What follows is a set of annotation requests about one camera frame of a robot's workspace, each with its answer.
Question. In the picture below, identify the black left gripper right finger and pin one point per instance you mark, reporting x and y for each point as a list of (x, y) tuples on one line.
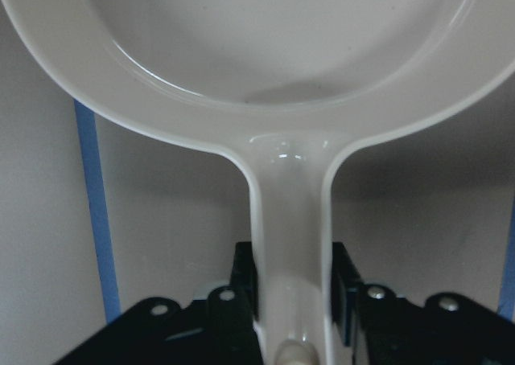
[(369, 316)]

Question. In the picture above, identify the beige plastic dustpan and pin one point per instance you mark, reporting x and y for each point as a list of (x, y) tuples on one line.
[(284, 89)]

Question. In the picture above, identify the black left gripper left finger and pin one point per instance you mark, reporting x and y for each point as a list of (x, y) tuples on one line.
[(232, 309)]

